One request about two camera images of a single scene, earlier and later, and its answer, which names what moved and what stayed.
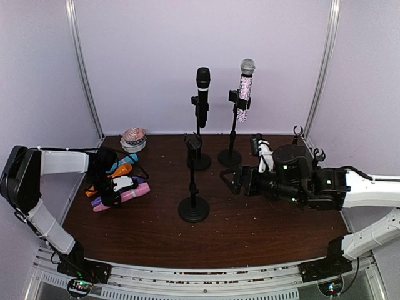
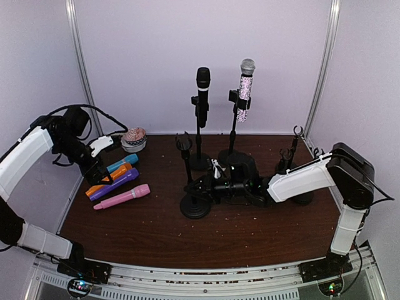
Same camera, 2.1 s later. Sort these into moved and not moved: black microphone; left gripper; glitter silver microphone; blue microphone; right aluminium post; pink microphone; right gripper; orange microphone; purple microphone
Moved: left gripper; right gripper; purple microphone
Not moved: pink microphone; orange microphone; blue microphone; right aluminium post; glitter silver microphone; black microphone
